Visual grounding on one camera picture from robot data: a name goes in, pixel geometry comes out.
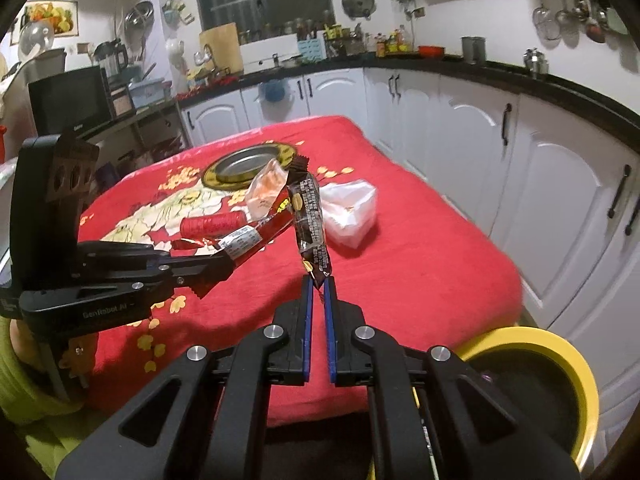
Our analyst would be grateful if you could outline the metal canister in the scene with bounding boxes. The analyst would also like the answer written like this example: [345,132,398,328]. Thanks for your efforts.
[461,36,487,65]

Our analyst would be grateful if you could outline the brown snack wrapper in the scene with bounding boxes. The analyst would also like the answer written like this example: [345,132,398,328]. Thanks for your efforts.
[287,155,333,290]

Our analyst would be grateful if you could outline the row of hanging kitchen utensils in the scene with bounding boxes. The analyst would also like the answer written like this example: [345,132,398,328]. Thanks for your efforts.
[531,0,631,43]

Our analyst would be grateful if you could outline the person's left forearm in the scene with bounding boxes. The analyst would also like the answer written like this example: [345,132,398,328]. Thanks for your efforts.
[0,317,101,461]

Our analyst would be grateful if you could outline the red sausage wrapper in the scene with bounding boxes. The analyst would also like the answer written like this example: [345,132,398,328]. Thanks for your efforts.
[170,210,293,263]

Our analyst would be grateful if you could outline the red thread spool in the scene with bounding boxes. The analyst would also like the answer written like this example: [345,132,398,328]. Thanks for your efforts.
[180,212,247,238]

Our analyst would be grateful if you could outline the black microwave oven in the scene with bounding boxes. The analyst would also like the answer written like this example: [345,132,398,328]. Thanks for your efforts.
[27,65,113,133]

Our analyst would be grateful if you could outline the orange clear wrapper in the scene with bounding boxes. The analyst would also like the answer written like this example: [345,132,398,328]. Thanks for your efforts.
[245,158,290,221]

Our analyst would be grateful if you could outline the blue knife block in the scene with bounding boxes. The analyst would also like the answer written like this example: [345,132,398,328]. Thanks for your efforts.
[298,37,328,64]

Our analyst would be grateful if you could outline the fruit wall poster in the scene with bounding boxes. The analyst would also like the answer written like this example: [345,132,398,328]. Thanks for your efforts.
[21,1,80,37]

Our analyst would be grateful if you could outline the metal plate with gold rim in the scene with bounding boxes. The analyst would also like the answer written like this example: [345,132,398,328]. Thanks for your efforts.
[202,141,301,188]

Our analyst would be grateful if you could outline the blue storage box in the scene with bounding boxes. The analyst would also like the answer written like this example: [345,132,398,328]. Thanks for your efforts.
[129,80,168,110]

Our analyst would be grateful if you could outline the wooden cutting board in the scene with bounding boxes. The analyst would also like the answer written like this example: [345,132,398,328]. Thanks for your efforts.
[199,22,245,75]

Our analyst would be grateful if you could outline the metal basin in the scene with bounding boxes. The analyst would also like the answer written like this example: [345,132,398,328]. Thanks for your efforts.
[125,2,155,28]

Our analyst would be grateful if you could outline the metal pot lid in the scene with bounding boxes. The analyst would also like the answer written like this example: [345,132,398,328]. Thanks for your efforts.
[341,0,376,18]

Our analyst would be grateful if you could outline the group of condiment bottles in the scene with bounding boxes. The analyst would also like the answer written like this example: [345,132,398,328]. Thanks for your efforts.
[375,27,416,57]

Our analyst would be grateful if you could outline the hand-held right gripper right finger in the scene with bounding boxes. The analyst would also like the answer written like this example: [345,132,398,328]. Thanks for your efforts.
[324,276,583,480]

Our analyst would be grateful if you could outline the white plastic bag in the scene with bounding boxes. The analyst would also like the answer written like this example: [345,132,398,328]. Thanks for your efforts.
[319,177,378,249]

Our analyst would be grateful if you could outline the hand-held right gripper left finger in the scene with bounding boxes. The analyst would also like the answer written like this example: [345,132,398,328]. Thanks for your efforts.
[55,274,317,480]

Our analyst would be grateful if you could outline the dark blender jug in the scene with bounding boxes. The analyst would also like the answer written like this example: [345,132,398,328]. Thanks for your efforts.
[95,40,128,78]

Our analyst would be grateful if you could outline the blue hanging bag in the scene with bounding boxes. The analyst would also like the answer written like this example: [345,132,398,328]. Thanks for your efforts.
[259,80,288,103]

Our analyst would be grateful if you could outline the yellow trash bin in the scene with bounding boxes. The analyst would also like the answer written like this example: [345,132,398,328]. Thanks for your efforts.
[367,326,600,480]

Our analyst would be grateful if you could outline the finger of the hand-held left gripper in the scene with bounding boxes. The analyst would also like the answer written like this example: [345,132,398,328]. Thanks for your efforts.
[77,241,237,282]
[170,266,235,301]

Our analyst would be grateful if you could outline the metal kettle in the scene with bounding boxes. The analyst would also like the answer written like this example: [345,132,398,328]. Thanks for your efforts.
[523,47,550,76]

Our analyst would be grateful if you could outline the glass pot lid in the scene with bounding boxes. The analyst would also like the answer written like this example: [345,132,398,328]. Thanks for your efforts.
[19,21,55,53]

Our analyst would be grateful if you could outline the white kitchen cabinets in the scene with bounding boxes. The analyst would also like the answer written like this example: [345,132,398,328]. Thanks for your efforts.
[180,67,640,436]

